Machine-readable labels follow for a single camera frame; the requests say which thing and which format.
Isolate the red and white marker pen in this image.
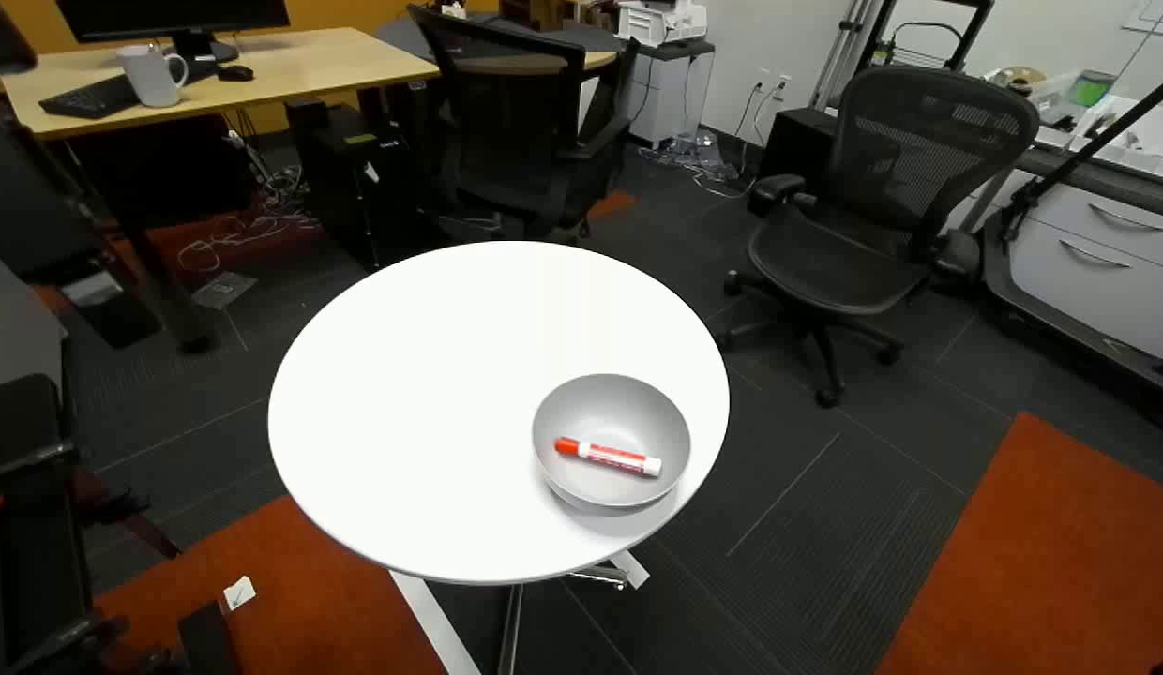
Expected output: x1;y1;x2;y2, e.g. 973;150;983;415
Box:
552;430;669;484

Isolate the grey round bowl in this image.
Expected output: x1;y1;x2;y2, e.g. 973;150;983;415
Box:
530;373;692;513

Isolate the black high-back office chair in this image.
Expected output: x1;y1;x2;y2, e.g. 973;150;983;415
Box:
410;5;641;247

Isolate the white printer stand cabinet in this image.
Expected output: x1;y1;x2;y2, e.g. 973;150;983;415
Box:
625;40;717;150

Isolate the black mesh office chair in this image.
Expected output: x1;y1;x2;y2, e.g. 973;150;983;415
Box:
717;65;1046;414

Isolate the black box on floor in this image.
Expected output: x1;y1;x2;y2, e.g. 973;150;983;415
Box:
757;105;850;217

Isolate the black computer tower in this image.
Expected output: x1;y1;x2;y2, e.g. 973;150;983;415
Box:
286;89;405;259

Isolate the white table base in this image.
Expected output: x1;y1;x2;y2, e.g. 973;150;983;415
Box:
387;545;655;675

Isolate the white printer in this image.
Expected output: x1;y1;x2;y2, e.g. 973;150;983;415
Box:
612;0;714;52

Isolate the orange carpet tile with tag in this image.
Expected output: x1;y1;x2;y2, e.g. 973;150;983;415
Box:
90;497;450;675

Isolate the light wooden desk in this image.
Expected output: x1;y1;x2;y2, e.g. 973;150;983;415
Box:
0;27;444;357

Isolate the small white paper tag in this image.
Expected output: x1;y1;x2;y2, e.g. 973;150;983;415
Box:
218;574;263;614

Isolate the white mug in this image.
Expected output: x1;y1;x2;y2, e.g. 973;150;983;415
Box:
112;40;193;113

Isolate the white drawer cabinet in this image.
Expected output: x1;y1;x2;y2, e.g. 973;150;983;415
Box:
1000;182;1163;367

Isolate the large orange carpet tile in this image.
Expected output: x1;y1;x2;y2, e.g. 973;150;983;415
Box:
874;409;1163;675

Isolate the black computer monitor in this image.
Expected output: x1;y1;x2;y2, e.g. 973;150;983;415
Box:
52;0;294;68

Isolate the black tripod pole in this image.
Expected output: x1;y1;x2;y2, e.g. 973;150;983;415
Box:
979;68;1163;247

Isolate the black keyboard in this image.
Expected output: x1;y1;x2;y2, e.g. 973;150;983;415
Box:
35;72;141;124

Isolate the black armchair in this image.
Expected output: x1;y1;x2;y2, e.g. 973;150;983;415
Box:
0;373;117;675

